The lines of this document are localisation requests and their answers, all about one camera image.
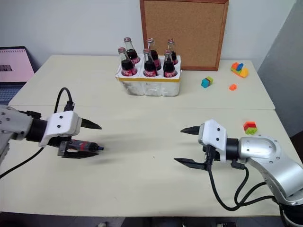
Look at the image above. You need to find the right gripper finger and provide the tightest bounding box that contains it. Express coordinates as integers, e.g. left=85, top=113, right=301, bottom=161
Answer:
left=180, top=125, right=201, bottom=136
left=173, top=157, right=209, bottom=171

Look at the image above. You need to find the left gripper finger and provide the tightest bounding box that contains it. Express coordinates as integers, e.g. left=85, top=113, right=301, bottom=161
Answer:
left=62, top=151, right=100, bottom=159
left=80, top=118, right=103, bottom=130

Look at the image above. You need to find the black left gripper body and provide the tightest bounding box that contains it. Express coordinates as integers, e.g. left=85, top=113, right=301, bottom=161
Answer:
left=47, top=134, right=73, bottom=157

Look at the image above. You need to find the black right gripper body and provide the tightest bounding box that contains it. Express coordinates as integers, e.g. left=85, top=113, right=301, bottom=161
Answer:
left=202, top=144, right=221, bottom=170

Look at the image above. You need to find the grey red electric screwdriver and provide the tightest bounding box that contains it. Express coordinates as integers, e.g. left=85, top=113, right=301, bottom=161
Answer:
left=65, top=140, right=105, bottom=152

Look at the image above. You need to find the red green toy block stack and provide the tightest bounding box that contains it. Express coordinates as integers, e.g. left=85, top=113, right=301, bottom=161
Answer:
left=243, top=121, right=258, bottom=136

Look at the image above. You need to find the teal multicolour toy block stack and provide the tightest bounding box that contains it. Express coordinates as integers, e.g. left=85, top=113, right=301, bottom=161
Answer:
left=201, top=76, right=214, bottom=89

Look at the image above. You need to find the white foam bottle holder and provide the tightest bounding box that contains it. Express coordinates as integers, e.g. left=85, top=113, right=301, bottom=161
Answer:
left=115, top=55, right=183, bottom=97

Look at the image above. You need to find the glass cola bottle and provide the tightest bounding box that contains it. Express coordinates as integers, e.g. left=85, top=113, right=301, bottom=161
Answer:
left=142, top=48, right=159, bottom=78
left=123, top=36, right=141, bottom=66
left=117, top=47, right=138, bottom=77
left=146, top=37, right=162, bottom=71
left=167, top=38, right=179, bottom=66
left=163, top=49, right=178, bottom=79

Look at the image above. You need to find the yellow orange blue block toy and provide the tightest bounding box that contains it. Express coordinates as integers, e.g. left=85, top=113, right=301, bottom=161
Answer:
left=230, top=61, right=250, bottom=79

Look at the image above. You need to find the open laptop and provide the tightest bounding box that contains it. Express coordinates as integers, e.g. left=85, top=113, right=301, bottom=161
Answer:
left=0, top=46, right=36, bottom=105

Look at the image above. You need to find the wood framed cork board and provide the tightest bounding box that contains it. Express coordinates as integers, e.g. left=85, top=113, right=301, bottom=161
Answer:
left=139, top=0, right=230, bottom=72

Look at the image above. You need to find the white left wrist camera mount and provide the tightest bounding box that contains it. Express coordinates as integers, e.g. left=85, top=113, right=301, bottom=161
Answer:
left=38, top=111, right=83, bottom=148

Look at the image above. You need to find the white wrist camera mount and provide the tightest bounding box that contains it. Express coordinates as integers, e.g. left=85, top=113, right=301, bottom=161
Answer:
left=38, top=111, right=83, bottom=148
left=197, top=119, right=228, bottom=163

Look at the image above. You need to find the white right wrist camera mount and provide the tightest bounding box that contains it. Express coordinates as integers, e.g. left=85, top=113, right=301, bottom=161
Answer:
left=197, top=119, right=228, bottom=163

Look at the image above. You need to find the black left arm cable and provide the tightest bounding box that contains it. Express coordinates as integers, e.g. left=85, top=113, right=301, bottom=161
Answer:
left=0, top=87, right=76, bottom=180

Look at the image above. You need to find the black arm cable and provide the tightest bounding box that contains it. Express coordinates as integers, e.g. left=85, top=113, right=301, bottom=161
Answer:
left=0, top=87, right=76, bottom=180
left=206, top=160, right=276, bottom=211

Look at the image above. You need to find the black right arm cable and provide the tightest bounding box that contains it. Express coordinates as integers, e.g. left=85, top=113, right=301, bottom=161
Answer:
left=206, top=160, right=276, bottom=211

